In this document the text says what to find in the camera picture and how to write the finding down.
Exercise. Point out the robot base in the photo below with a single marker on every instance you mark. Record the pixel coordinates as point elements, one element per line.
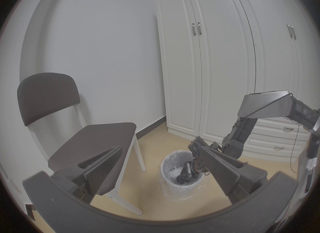
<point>306,167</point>

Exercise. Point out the white wardrobe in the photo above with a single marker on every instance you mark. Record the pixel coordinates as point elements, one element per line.
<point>215,71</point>

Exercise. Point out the clear plastic bag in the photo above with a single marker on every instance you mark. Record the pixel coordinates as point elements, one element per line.
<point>185,197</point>

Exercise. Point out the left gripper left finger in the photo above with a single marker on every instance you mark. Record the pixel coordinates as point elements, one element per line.
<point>100,169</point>

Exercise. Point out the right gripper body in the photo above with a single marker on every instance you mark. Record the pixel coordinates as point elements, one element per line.
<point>191,169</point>

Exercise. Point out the white trash bin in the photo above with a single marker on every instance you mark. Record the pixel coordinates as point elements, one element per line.
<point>167,183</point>

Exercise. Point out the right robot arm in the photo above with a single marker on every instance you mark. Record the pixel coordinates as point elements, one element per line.
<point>265,106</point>

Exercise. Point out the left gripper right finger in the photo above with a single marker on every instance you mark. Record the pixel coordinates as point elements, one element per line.
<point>225,172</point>

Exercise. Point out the dark grey white-legged chair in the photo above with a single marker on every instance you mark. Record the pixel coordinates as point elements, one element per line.
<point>100,139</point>

